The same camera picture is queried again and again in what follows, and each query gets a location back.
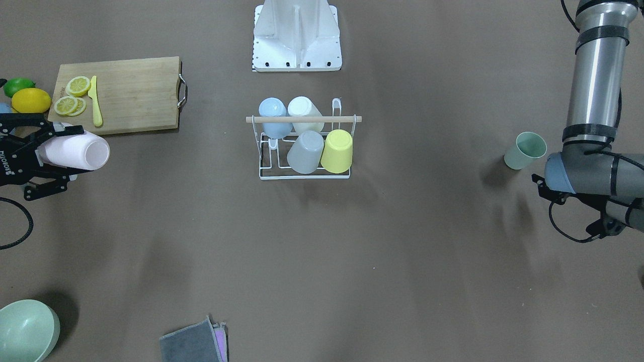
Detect grey plastic cup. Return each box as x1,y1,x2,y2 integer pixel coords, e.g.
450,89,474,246
287,130,325,174

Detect white wire cup rack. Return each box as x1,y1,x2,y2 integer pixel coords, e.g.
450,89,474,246
251,98,359,179

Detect green lime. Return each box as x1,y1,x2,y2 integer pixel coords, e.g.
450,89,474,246
3,77,35,98

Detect white plastic cup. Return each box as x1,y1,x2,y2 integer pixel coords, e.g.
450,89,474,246
287,96,325,135

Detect blue plastic cup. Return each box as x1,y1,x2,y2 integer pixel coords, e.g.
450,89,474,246
258,97,293,139

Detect yellow plastic cup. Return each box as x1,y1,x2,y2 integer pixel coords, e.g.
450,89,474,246
320,130,353,174

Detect lemon slice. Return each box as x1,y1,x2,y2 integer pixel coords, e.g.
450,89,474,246
66,97,87,117
64,76,91,97
53,96,79,116

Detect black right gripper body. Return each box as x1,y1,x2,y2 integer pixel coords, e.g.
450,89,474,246
1,113,45,187

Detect grey folded cloth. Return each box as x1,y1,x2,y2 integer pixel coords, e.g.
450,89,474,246
159,317,229,361

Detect yellow plastic knife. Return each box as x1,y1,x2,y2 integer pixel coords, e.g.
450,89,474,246
88,75,103,128

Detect lemon slice lower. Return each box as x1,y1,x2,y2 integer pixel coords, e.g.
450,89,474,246
64,76,91,97

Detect green bowl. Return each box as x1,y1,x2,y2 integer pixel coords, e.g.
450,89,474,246
1,299,60,361

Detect whole yellow lemon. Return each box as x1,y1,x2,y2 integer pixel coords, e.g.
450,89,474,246
11,87,51,113

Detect bamboo cutting board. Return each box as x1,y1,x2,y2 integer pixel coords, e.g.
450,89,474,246
48,56,187,135

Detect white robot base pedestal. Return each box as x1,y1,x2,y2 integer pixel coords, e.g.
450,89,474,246
252,1,343,72

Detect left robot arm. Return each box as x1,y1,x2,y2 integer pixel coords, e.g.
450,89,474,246
3,1,635,243

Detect green plastic cup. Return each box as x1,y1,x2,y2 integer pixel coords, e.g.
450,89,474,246
503,132,547,170

